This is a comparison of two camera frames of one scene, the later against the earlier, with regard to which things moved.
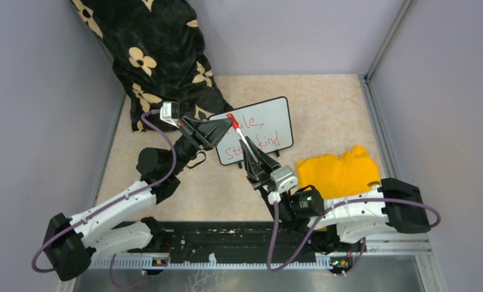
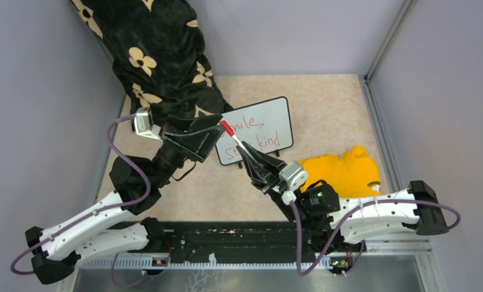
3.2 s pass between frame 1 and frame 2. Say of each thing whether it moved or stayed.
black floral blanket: stayed
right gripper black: stayed
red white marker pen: moved
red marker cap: moved
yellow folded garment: stayed
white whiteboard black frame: stayed
